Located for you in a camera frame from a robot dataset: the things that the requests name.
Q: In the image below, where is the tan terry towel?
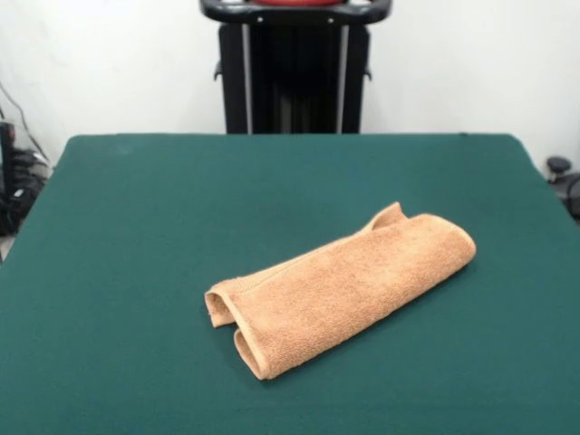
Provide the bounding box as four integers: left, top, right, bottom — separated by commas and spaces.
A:
203, 201, 478, 381

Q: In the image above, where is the dark green table cloth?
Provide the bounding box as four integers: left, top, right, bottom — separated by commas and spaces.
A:
0, 132, 580, 435

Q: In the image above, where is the black electronics box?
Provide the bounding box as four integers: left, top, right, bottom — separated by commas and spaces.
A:
0, 120, 18, 200

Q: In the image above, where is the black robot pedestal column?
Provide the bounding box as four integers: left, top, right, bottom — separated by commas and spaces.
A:
198, 0, 393, 135

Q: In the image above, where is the black cable clutter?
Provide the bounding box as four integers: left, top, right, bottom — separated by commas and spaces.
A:
0, 148, 52, 237

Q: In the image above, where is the grey pedestal leg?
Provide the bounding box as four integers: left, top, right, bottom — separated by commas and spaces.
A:
546, 156, 580, 205

